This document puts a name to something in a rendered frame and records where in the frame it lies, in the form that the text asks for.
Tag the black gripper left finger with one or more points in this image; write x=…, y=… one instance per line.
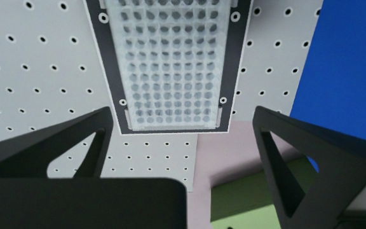
x=29, y=155

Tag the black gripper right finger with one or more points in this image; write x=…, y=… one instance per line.
x=339, y=190

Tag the blue bin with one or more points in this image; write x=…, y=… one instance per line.
x=332, y=88

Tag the white well plate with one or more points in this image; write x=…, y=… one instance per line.
x=163, y=87

